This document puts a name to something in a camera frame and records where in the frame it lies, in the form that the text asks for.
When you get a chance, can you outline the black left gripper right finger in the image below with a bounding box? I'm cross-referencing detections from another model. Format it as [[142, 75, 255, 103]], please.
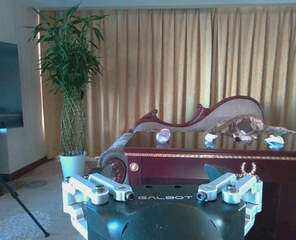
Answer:
[[197, 163, 264, 235]]

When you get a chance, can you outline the tall green bamboo plant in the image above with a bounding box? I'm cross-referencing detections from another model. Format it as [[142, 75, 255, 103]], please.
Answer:
[[24, 2, 110, 157]]

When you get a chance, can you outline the yellow pleated curtain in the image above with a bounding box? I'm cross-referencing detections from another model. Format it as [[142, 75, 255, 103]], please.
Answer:
[[39, 7, 296, 159]]

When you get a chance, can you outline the brown snack wrapper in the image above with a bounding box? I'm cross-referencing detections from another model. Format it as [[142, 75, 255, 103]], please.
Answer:
[[232, 130, 258, 143]]

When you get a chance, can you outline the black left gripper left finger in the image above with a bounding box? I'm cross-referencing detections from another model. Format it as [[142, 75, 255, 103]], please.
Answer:
[[61, 166, 136, 235]]

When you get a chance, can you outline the dark flat screen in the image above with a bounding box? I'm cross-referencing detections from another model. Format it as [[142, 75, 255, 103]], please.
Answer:
[[0, 39, 25, 131]]

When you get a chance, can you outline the carved wooden chaise lounge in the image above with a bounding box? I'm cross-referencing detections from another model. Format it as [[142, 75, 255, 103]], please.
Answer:
[[98, 95, 296, 183]]

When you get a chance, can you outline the white plant pot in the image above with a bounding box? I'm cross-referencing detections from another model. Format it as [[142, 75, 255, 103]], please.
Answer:
[[59, 150, 88, 181]]

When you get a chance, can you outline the large crumpled white tissue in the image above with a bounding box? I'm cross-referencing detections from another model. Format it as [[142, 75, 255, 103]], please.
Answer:
[[264, 134, 285, 145]]

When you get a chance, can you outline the crumpled clear plastic ball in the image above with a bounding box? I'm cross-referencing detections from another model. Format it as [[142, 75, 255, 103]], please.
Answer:
[[155, 128, 172, 144]]

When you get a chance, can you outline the black tripod leg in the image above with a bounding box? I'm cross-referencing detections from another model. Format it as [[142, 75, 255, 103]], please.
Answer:
[[0, 152, 50, 238]]

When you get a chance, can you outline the dark wooden desk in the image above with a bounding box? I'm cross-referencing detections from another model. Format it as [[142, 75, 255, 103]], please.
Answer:
[[123, 130, 296, 240]]

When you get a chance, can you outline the patterned brown throw blanket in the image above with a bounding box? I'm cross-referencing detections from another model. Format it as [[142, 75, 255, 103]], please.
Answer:
[[204, 113, 267, 134]]

